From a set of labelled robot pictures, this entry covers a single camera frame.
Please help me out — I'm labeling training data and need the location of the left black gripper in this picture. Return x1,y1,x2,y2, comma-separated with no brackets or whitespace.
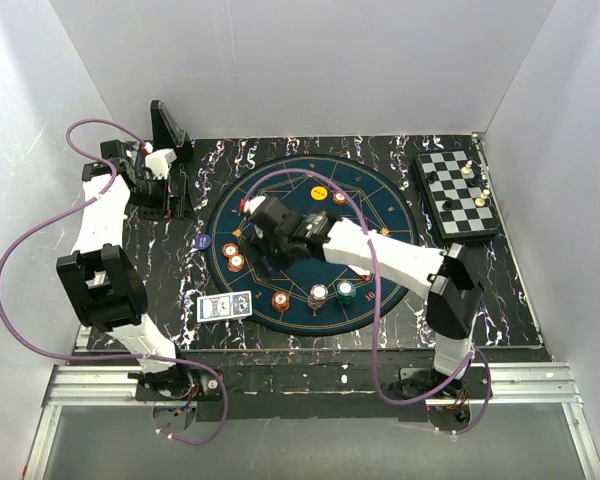
128,174,198,224

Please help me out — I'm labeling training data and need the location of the orange poker chip stack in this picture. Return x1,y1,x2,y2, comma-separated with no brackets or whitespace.
271,291,291,312

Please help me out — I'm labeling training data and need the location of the purple small blind button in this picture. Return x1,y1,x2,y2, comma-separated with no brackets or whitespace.
194,234,212,251

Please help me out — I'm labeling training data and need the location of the white-blue poker chip stack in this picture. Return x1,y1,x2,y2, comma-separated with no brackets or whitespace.
308,284,329,310

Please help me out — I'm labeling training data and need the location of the orange big blind button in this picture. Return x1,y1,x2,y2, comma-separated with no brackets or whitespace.
310,186,329,201

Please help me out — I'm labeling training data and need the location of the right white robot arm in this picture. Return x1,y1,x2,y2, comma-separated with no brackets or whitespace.
240,196,484,398

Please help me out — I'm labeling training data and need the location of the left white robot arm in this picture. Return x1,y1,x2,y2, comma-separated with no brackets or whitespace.
56,140,194,400

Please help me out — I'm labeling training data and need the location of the black card shoe stand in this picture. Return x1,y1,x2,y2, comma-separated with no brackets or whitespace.
150,100,193,164

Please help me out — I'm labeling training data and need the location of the round blue poker mat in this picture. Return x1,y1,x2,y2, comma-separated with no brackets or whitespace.
205,155,419,336

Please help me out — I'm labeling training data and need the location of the blue playing card deck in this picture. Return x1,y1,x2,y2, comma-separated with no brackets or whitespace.
196,291,253,323

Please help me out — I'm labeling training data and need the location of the green poker chip stack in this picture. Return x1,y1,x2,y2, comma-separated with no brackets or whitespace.
336,280,357,305

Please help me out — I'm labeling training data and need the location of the black white chess board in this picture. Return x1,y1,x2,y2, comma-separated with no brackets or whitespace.
413,150,501,243

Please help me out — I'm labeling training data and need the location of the cream chess piece tall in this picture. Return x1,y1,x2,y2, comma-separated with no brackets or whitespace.
461,160,473,175

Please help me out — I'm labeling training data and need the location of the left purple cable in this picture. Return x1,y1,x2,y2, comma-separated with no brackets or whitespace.
0,118,230,446

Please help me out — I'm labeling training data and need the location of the purple cable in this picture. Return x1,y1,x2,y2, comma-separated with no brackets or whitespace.
0,118,230,446
243,169,494,435

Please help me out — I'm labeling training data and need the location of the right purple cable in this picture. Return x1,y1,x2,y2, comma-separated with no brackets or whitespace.
243,169,494,435

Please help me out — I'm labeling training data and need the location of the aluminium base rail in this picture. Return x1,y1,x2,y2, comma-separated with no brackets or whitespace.
23,351,600,479

